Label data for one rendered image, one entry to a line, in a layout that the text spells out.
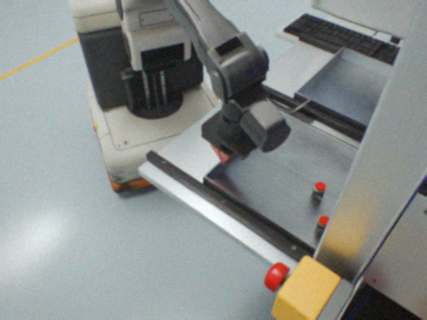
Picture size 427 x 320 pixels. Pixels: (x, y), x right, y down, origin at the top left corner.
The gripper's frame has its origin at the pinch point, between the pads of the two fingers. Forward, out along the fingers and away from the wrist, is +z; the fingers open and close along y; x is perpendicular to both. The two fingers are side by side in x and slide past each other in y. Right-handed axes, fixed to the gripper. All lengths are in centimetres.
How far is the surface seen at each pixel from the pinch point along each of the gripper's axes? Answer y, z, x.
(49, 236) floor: -67, 102, -21
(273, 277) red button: 21.3, -13.0, -19.1
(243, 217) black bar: 10.5, -0.2, -7.7
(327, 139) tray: 12.6, -0.9, 19.5
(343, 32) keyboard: -9, 10, 76
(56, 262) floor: -54, 100, -26
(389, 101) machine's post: 20.6, -40.5, -12.5
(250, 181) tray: 6.1, 2.3, 1.1
